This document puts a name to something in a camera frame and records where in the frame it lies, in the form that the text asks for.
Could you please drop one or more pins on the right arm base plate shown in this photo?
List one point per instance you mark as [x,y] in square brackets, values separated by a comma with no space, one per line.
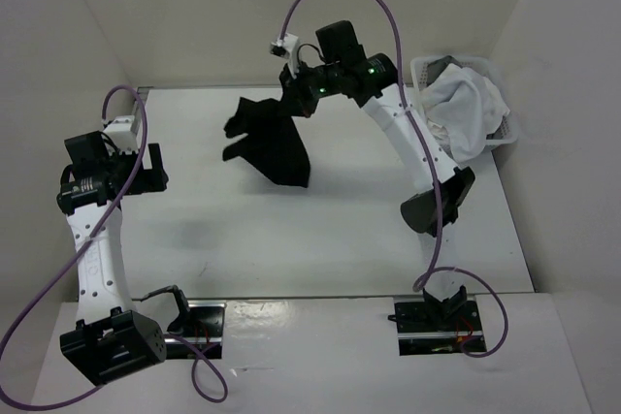
[417,334]

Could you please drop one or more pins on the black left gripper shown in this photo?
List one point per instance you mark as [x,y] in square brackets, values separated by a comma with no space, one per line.
[152,179]

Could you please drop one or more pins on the black skirt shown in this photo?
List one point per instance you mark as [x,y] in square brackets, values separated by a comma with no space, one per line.
[271,143]

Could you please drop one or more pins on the white plastic basket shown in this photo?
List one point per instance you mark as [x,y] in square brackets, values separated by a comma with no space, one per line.
[508,131]

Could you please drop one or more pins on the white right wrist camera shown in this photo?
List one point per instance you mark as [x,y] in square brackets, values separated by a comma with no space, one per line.
[287,48]

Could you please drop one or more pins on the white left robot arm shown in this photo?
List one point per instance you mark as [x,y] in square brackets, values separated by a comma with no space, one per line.
[111,338]

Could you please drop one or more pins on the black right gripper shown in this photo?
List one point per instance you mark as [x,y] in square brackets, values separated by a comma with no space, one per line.
[292,92]

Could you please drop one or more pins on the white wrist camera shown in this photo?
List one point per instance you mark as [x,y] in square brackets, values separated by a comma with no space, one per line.
[287,48]
[123,132]

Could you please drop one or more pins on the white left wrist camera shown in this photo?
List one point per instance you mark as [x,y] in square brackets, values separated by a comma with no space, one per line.
[123,132]

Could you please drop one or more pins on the white skirt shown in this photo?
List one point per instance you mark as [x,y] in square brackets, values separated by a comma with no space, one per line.
[462,108]

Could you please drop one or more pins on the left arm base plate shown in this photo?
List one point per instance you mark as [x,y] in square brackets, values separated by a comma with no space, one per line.
[202,326]

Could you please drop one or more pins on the dark grey garment in basket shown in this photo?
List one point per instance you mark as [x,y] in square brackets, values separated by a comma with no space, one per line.
[437,67]

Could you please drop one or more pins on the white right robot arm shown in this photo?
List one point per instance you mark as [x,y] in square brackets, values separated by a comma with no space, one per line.
[439,184]

